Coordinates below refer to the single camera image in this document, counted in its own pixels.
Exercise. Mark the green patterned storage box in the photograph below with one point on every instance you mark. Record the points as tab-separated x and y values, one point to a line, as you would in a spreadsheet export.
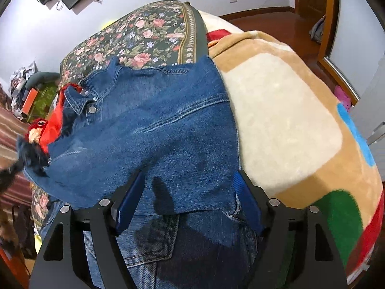
42	103

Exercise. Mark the dark floral bed quilt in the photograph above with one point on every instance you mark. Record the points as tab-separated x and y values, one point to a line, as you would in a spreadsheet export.
161	33

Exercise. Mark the striped pink brown curtain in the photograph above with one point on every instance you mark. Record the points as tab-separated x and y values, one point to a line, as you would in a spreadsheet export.
11	128

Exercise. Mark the pink slipper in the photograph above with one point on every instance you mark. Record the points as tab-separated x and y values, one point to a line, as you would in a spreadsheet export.
343	98

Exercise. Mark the red folded garment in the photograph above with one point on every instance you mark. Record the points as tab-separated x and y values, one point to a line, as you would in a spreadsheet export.
53	128

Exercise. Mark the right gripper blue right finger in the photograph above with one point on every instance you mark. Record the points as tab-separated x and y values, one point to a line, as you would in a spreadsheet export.
249	205

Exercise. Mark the white stickered suitcase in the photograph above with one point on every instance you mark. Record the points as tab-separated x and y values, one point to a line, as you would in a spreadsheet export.
369	117

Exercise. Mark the blue denim jacket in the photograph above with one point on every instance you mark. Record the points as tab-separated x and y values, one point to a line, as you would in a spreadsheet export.
175	124

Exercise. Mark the white sliding wardrobe door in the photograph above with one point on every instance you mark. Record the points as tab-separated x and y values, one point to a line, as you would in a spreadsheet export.
352	44

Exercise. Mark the beige colourful plush blanket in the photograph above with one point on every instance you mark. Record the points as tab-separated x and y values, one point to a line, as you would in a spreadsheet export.
296	139

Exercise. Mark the grey neck pillow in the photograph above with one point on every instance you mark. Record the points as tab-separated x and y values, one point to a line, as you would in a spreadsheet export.
41	78

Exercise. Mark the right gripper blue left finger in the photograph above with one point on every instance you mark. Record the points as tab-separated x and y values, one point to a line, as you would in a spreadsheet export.
127	199

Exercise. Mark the clutter pile of clothes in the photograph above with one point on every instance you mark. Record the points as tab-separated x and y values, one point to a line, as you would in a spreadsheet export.
18	91

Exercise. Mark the orange shoe box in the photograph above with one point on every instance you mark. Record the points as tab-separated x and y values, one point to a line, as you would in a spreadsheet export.
30	99

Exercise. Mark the red plush toy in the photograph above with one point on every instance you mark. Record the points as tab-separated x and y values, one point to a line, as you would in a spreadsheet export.
36	130

